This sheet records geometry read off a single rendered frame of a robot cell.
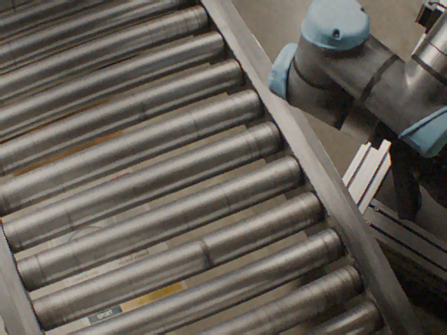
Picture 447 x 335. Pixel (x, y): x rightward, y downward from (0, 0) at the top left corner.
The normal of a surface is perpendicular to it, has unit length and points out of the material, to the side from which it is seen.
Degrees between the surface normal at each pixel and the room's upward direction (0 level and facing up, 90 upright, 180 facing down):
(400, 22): 0
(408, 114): 54
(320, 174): 0
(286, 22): 0
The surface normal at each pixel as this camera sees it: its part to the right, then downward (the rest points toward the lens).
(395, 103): -0.50, 0.23
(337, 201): 0.10, -0.47
